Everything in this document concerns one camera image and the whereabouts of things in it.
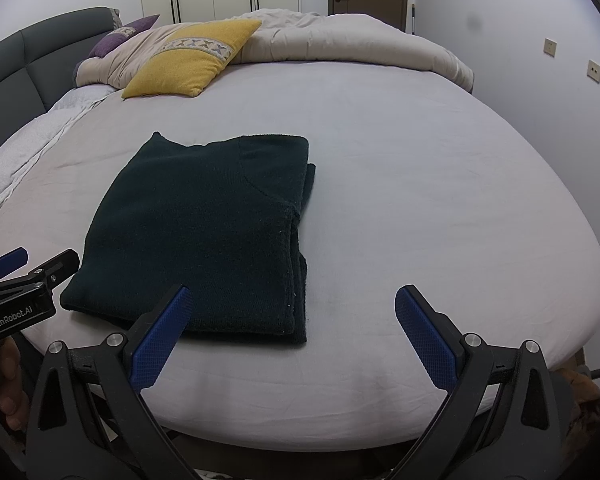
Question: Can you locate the white towel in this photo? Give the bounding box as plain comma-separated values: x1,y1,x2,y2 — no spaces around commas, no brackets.
0,85,116,233

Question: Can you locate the bed with white sheet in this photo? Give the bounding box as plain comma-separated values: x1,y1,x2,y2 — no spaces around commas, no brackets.
0,57,600,453

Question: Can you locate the purple pillow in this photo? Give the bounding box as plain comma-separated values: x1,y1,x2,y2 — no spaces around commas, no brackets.
87,14,161,59

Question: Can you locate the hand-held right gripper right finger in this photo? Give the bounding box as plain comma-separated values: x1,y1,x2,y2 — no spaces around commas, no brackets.
390,284,562,480

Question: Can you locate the person's left hand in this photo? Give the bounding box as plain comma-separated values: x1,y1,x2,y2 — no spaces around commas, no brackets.
0,334,30,434

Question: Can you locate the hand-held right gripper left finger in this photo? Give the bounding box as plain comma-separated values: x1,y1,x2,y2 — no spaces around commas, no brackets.
22,284,202,480

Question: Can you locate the dark green sweater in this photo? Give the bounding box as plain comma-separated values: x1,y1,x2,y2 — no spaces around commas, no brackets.
59,131,317,346

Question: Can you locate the grey padded headboard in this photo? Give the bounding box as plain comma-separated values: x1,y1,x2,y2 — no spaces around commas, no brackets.
0,6,123,166

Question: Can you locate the beige duvet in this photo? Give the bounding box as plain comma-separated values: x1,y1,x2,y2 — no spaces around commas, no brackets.
75,8,476,93

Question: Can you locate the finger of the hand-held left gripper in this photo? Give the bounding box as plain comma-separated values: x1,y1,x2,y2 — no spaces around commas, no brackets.
26,248,81,287
0,247,30,282

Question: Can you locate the yellow patterned pillow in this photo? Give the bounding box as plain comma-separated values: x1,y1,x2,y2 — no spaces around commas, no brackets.
121,19,263,99

